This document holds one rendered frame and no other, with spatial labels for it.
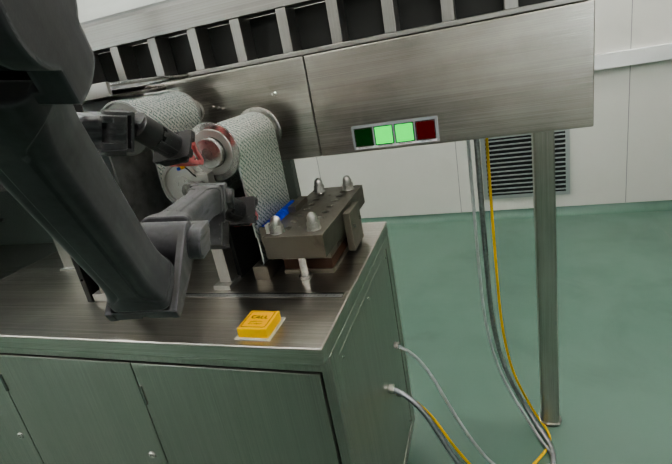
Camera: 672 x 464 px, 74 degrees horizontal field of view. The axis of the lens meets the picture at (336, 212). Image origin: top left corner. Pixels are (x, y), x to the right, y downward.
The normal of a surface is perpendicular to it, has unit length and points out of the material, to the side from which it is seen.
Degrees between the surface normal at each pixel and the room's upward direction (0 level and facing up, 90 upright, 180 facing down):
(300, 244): 90
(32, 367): 90
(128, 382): 90
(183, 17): 90
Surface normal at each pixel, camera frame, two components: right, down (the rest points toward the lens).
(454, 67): -0.29, 0.35
